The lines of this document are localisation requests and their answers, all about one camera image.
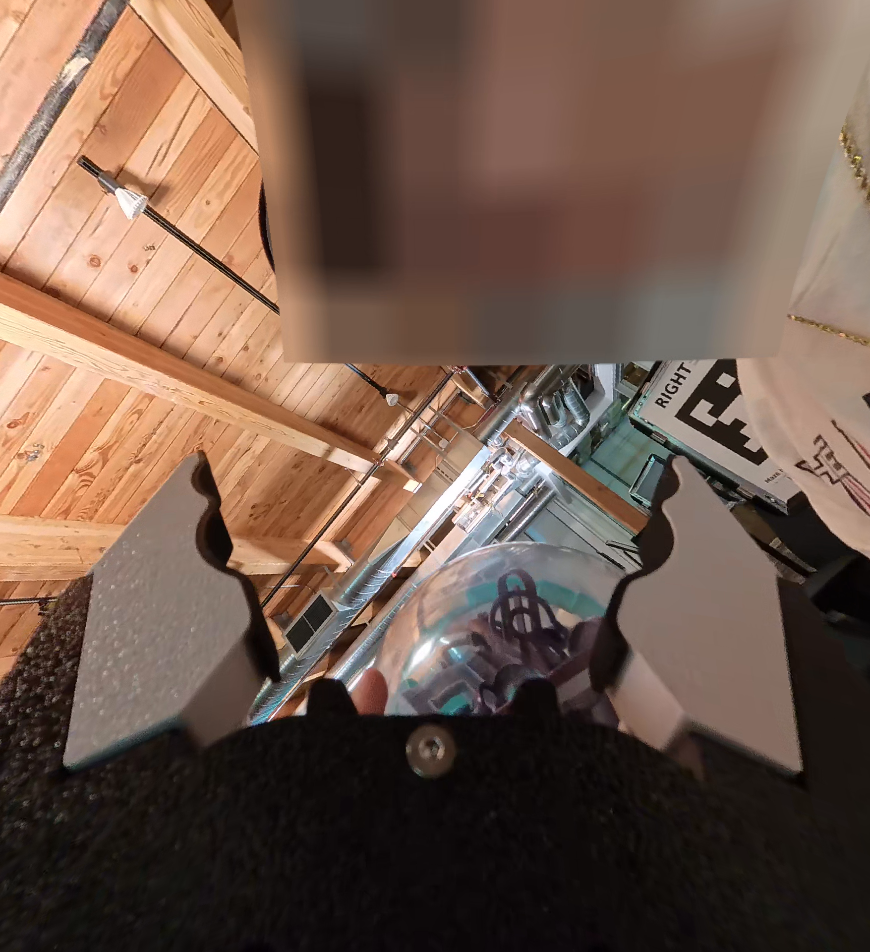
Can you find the dark framed notice sign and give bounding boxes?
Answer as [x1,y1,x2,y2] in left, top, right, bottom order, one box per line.
[630,454,668,507]

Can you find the person's white shirt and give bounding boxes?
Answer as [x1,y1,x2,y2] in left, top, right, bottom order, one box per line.
[736,0,870,574]

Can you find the person's left hand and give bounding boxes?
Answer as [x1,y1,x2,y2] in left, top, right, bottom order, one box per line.
[351,668,390,717]

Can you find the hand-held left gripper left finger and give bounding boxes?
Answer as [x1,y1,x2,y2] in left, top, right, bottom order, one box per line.
[63,450,281,769]

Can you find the black ceiling light track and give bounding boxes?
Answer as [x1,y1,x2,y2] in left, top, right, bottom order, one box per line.
[78,155,400,406]

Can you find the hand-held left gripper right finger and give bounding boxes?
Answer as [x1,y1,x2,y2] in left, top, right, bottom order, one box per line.
[589,455,804,774]

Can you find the dark air vent grille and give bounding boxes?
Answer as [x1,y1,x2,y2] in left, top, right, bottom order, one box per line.
[282,595,336,655]

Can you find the clear plastic maze ball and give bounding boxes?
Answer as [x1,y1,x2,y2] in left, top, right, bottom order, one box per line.
[379,541,625,716]

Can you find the person's dark pants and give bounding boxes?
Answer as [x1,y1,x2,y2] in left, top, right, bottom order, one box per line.
[732,491,870,737]

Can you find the round metal duct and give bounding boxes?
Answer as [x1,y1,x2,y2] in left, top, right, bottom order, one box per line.
[249,364,599,726]

